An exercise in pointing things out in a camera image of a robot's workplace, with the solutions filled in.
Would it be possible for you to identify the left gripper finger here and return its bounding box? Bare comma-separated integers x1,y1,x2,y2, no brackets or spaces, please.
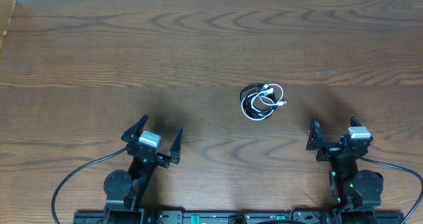
170,128,183,165
121,115,148,143

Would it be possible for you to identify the white USB cable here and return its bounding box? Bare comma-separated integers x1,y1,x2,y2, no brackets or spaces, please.
241,83,288,121

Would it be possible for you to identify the black USB cable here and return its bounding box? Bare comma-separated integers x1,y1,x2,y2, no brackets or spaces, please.
239,83,278,119

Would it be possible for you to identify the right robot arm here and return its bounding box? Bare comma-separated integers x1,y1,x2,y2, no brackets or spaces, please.
306,116,383,223

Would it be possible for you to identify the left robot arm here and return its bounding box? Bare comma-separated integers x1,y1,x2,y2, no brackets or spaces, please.
103,115,183,224

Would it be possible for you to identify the right camera black cable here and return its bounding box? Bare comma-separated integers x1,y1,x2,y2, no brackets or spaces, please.
356,155,423,224

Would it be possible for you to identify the camera black cable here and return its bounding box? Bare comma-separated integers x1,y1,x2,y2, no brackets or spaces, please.
356,155,423,224
51,147,128,224

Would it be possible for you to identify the left camera black cable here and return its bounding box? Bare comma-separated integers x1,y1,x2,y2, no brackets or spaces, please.
51,147,128,224

